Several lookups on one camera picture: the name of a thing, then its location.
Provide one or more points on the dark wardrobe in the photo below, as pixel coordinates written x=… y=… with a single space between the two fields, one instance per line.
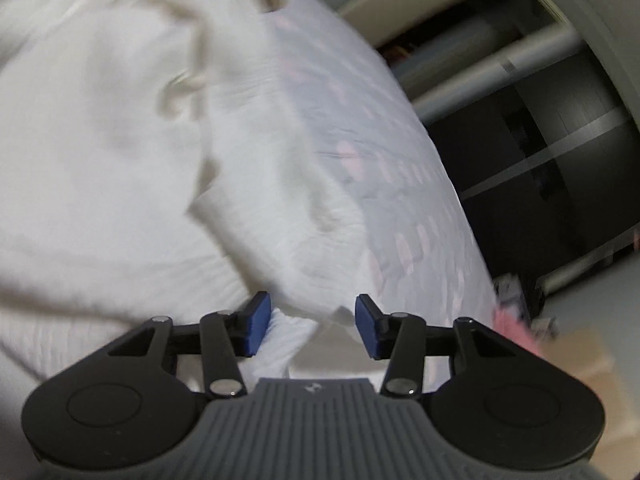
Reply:
x=544 y=156

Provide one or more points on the wooden headboard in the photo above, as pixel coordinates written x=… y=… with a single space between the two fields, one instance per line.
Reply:
x=583 y=354

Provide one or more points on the pink pillow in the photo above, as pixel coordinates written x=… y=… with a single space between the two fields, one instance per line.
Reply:
x=510 y=327

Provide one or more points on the polka dot bed sheet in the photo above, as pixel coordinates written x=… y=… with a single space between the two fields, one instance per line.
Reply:
x=400 y=199

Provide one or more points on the white textured garment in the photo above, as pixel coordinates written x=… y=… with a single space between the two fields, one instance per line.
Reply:
x=152 y=163

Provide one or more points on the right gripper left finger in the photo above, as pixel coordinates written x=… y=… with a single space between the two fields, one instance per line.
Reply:
x=227 y=337

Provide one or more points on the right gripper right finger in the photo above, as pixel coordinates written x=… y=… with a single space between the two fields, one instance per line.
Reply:
x=399 y=339

